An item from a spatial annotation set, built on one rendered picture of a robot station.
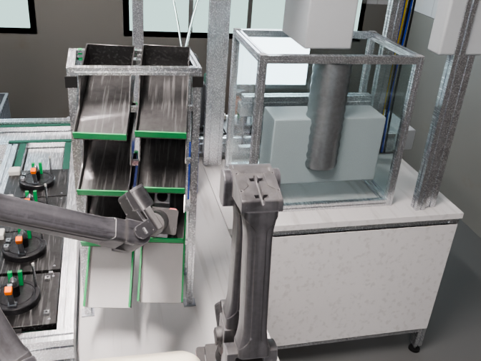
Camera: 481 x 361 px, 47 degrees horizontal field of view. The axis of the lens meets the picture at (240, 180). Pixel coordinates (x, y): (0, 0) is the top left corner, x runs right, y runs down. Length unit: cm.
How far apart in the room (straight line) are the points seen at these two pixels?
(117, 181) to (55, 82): 357
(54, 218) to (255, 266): 44
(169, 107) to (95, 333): 74
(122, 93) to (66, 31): 341
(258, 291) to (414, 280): 185
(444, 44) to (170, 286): 141
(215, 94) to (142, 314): 120
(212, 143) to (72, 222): 160
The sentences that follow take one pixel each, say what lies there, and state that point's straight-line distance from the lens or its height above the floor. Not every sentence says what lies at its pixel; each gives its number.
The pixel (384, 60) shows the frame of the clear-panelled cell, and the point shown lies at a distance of 231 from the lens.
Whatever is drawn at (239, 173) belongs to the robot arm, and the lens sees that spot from 100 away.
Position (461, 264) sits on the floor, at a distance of 399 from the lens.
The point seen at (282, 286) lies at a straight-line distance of 252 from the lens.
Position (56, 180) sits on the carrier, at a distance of 242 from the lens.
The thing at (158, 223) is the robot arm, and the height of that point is 137.
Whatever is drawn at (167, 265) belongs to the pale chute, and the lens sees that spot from 169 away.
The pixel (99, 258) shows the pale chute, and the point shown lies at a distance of 170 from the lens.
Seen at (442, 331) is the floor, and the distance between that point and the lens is 337.
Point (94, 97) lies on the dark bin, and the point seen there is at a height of 157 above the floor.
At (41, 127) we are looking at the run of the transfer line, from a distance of 304.
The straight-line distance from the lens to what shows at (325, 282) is 259.
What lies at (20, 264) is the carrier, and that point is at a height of 97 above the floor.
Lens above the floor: 207
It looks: 27 degrees down
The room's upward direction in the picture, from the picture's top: 5 degrees clockwise
